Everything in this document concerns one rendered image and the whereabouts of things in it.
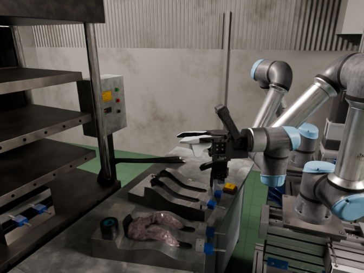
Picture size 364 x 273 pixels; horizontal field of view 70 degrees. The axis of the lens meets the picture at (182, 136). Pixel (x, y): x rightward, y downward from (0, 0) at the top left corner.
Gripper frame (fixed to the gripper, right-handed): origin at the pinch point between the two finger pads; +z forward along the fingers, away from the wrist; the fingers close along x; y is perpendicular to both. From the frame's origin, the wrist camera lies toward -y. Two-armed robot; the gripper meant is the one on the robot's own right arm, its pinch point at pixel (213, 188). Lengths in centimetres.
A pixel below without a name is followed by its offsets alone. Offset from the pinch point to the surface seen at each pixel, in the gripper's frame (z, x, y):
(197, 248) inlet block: 4.3, -41.1, 8.4
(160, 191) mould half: -0.1, -16.2, -25.9
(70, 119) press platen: -38, -24, -79
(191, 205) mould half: 2.7, -16.5, -6.2
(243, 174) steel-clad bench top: 11.9, 46.5, 6.3
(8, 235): 8, -71, -78
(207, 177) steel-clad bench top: 11.8, 29.4, -15.3
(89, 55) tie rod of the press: -72, -9, -74
